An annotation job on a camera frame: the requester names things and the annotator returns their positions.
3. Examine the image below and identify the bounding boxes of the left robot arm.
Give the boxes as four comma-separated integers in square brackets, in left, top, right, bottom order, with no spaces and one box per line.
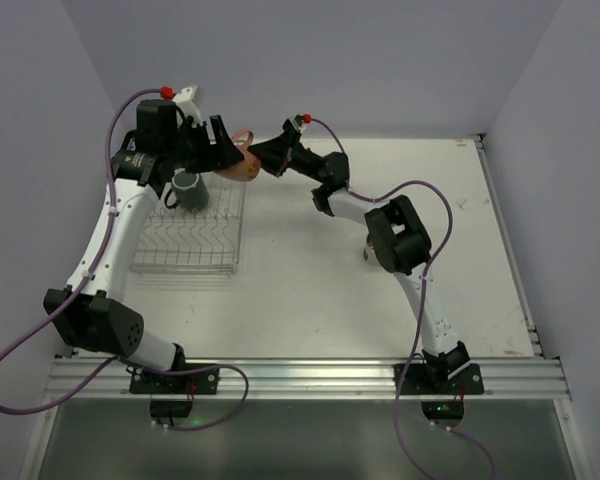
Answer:
[43,99,243,371]

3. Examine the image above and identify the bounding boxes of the purple cable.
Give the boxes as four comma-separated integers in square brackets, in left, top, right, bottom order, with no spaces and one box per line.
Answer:
[302,113,496,480]
[0,85,250,432]

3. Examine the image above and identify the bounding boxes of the metal tin cup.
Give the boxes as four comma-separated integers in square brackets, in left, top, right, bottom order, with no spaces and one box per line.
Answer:
[363,243,380,267]

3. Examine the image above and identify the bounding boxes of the dark green ceramic mug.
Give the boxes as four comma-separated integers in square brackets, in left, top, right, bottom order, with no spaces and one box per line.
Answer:
[164,170,209,213]

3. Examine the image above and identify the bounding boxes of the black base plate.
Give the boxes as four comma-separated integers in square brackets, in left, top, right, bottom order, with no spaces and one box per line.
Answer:
[400,353,485,396]
[126,364,220,395]

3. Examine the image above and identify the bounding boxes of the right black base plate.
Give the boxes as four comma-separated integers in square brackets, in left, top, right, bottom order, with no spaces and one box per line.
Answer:
[400,353,485,396]

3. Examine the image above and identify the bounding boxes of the orange ceramic mug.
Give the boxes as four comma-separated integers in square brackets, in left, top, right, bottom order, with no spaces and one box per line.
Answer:
[215,129,261,183]

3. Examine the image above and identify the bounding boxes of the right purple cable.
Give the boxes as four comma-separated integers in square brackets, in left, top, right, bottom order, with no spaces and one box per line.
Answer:
[302,113,496,480]

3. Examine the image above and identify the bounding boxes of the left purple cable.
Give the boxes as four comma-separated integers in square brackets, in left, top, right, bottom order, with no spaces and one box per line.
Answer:
[0,85,250,432]

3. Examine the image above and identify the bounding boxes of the metal wire dish rack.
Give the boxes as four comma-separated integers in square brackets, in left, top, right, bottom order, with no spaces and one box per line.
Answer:
[131,173,246,275]

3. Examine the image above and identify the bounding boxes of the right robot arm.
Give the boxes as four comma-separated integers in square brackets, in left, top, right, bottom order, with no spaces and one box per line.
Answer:
[247,115,470,387]

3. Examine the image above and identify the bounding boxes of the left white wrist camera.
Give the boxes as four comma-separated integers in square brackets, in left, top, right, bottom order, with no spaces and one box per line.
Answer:
[159,85,202,123]

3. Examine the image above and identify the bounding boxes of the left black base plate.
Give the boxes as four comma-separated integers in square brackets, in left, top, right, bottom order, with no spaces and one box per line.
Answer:
[126,364,220,395]

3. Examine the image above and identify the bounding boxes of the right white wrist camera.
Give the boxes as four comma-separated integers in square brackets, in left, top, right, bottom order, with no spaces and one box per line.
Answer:
[288,113,313,134]

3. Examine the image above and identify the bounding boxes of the aluminium mounting rail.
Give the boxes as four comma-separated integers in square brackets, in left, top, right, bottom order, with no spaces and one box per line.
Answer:
[44,357,570,401]

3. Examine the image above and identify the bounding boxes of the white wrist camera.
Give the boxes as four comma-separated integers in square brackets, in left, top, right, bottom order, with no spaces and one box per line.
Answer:
[159,85,202,123]
[288,113,313,134]

